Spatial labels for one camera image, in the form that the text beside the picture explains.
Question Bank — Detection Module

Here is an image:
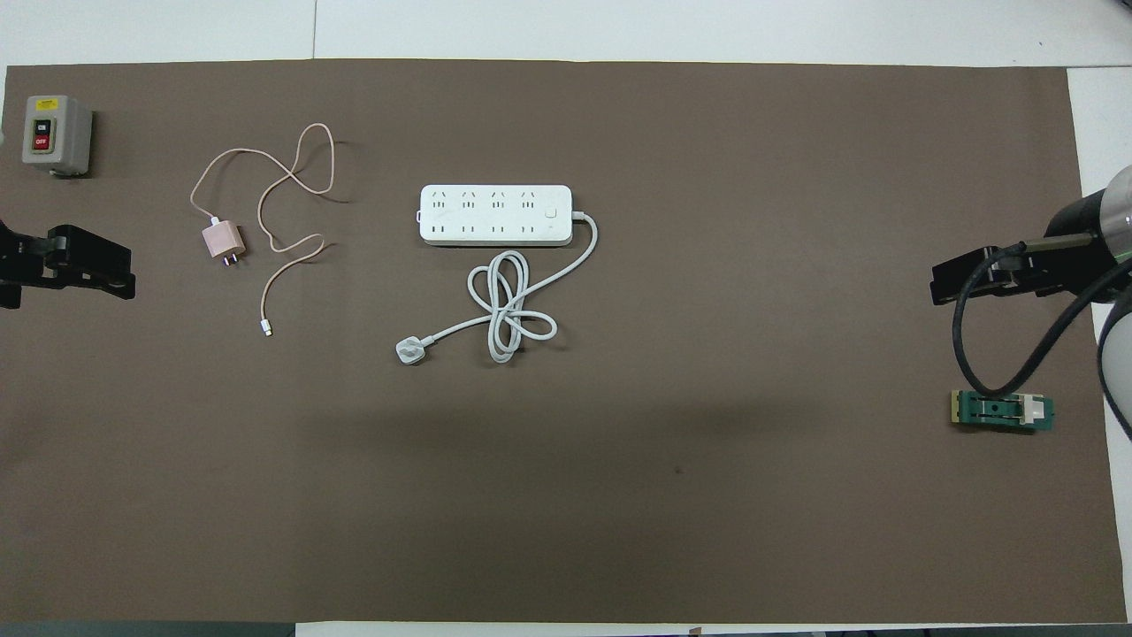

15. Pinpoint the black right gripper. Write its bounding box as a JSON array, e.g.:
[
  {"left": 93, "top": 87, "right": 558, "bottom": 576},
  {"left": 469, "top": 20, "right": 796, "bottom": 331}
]
[{"left": 930, "top": 189, "right": 1117, "bottom": 307}]

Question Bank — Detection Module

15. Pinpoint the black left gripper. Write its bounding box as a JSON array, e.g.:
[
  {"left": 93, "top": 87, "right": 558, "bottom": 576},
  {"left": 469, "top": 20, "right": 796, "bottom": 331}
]
[{"left": 0, "top": 221, "right": 137, "bottom": 311}]

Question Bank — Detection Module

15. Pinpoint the pink charger adapter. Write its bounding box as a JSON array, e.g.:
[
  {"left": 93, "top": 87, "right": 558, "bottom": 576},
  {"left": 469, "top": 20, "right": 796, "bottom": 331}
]
[{"left": 201, "top": 219, "right": 248, "bottom": 268}]

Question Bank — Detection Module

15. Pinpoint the pink charging cable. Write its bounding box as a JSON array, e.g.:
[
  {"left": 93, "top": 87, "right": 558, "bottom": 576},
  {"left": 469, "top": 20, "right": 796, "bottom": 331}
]
[{"left": 189, "top": 122, "right": 336, "bottom": 339}]

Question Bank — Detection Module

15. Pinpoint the green connector block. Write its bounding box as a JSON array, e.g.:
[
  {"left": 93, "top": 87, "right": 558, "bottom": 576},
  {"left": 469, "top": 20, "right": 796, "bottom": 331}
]
[{"left": 951, "top": 389, "right": 1056, "bottom": 434}]

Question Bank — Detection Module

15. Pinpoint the brown table mat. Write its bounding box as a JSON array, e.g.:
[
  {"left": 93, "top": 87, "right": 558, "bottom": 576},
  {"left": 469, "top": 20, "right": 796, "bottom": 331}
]
[{"left": 0, "top": 58, "right": 1128, "bottom": 625}]

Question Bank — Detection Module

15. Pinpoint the white power strip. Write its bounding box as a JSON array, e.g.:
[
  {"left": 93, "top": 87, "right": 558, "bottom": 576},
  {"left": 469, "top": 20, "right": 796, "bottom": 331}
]
[{"left": 417, "top": 183, "right": 574, "bottom": 248}]

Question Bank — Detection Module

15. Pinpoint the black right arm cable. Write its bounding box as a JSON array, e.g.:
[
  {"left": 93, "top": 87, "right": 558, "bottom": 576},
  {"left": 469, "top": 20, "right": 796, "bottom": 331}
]
[{"left": 952, "top": 242, "right": 1132, "bottom": 397}]

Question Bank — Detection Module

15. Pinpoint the grey on-off switch box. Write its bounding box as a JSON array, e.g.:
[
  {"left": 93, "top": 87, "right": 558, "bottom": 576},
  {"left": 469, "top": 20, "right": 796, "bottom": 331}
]
[{"left": 21, "top": 95, "right": 95, "bottom": 178}]

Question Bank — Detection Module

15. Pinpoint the white power cord with plug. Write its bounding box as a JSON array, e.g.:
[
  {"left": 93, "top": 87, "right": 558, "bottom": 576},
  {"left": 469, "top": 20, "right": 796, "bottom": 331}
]
[{"left": 394, "top": 210, "right": 600, "bottom": 365}]

